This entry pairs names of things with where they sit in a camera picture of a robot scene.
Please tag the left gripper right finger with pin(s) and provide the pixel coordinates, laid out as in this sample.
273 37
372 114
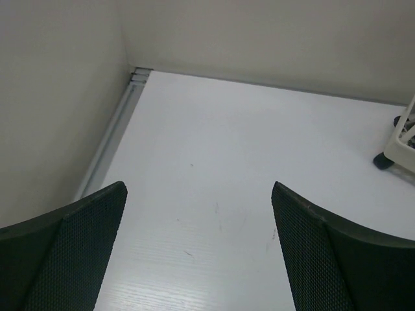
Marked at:
335 264

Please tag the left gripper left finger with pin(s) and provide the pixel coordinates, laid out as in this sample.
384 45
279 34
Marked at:
57 261

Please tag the white two-tier shelf cart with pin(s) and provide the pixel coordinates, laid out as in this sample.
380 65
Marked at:
399 149

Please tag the aluminium rail left edge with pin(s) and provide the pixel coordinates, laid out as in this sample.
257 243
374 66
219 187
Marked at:
102 159

